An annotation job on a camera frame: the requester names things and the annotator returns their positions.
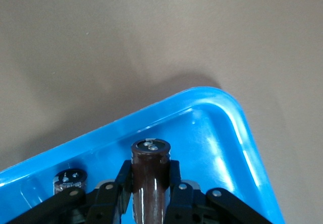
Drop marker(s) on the blue plastic tray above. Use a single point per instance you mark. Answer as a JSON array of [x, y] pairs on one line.
[[202, 158]]

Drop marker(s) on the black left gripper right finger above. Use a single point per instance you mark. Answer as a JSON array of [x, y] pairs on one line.
[[186, 206]]

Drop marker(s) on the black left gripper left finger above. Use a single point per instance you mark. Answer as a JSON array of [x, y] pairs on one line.
[[106, 203]]

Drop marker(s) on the long brown electrolytic capacitor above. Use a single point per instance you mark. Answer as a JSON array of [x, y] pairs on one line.
[[149, 183]]

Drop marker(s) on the short dark electrolytic capacitor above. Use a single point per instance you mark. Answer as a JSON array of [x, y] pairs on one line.
[[68, 181]]

